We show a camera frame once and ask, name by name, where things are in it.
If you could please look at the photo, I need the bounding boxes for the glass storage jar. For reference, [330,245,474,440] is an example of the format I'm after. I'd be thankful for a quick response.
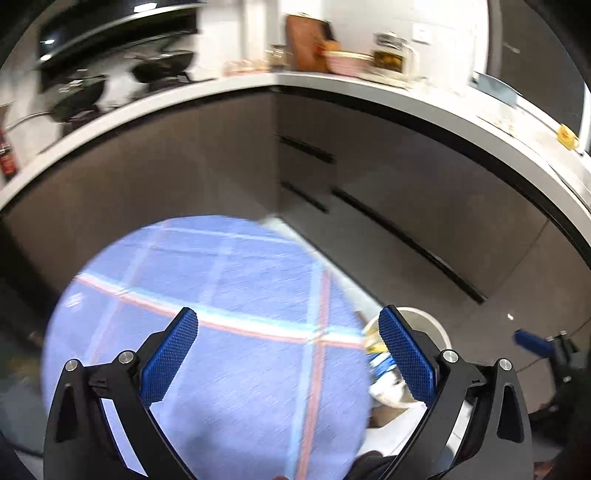
[370,32,415,82]

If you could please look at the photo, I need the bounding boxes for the black wok pan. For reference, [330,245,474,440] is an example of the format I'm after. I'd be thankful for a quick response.
[124,49,195,84]

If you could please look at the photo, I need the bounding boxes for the yellow mug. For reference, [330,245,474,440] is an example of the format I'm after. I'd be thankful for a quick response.
[556,124,579,150]

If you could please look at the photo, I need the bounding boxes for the red fire extinguisher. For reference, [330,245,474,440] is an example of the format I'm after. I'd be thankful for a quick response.
[0,131,18,181]

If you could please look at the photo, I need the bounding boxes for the dark kitchen cabinets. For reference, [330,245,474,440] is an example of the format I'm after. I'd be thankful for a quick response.
[1,87,590,409]

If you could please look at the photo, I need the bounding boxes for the black frying pan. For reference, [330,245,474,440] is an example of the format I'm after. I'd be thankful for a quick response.
[3,74,109,137]

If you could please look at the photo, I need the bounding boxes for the blue plaid tablecloth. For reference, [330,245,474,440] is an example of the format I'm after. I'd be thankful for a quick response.
[41,216,370,479]

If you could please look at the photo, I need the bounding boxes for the blue grey cloth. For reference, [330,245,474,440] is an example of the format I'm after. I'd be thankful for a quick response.
[471,72,520,108]

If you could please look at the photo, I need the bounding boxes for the yellow blue snack carton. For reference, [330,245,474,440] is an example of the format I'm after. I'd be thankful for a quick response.
[363,328,396,381]

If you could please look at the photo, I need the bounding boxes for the pink bowl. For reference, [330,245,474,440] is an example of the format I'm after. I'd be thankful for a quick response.
[324,50,373,77]

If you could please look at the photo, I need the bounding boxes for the white round trash bin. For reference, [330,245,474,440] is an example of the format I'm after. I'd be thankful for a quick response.
[363,307,452,409]

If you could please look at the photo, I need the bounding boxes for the wooden cutting board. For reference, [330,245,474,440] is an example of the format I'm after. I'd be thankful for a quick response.
[286,15,341,73]

